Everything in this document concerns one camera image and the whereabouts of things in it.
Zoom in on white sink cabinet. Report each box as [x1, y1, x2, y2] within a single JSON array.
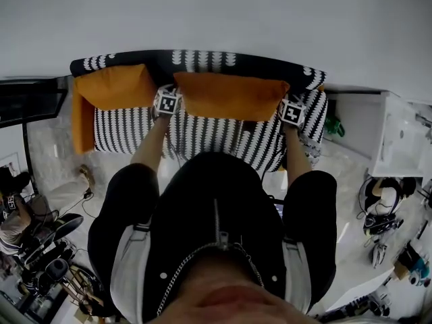
[[325, 89, 427, 178]]

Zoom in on person's chin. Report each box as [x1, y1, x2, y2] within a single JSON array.
[[158, 248, 321, 324]]

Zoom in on orange sofa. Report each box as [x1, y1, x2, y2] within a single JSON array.
[[70, 49, 329, 173]]

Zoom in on white sneakers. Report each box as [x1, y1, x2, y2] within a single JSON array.
[[370, 243, 389, 270]]

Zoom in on person's black white jacket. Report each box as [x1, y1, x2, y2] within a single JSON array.
[[87, 152, 338, 324]]

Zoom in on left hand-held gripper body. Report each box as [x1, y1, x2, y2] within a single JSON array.
[[151, 84, 184, 121]]

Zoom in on black glass display cabinet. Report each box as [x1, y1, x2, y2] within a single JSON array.
[[0, 77, 68, 182]]

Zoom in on person's right forearm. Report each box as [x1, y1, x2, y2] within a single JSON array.
[[282, 126, 314, 186]]

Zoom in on dark screen device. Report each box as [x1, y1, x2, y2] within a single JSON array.
[[271, 199, 286, 221]]

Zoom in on teal box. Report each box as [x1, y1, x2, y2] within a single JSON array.
[[407, 258, 431, 287]]

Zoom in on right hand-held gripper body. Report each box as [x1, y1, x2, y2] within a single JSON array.
[[277, 94, 306, 131]]

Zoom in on black round stool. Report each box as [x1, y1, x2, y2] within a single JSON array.
[[53, 213, 84, 241]]

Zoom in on dark grey patterned blanket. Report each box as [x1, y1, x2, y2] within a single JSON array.
[[70, 49, 328, 173]]

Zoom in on green plastic object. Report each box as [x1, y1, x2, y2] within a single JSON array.
[[324, 115, 346, 138]]

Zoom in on person's left forearm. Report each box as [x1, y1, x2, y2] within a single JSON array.
[[130, 115, 173, 176]]

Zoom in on orange cushion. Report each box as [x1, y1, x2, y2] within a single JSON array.
[[73, 63, 157, 111], [173, 72, 291, 123]]

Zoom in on wooden rack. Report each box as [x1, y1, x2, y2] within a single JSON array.
[[63, 268, 105, 317]]

